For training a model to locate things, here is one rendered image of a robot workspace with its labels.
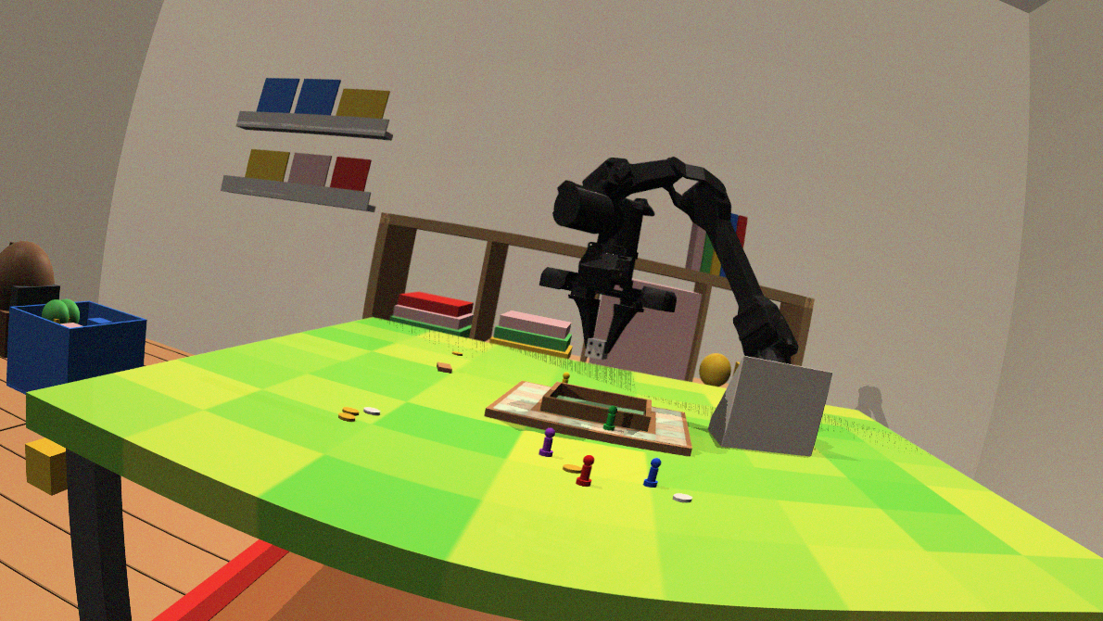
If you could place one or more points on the white die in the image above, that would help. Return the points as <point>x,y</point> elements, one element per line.
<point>595,349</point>

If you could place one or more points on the purple game pawn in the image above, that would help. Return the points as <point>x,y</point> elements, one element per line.
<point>547,443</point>

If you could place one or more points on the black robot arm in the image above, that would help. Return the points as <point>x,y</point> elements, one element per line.
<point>600,206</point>

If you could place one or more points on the red game pawn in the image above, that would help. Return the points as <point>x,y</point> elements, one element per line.
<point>584,479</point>

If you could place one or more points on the blue pawn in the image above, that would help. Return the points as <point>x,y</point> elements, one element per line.
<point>651,481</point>

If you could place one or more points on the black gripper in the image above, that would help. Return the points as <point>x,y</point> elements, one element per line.
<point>631,299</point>

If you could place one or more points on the green game pawn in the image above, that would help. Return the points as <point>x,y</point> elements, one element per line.
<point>610,419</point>

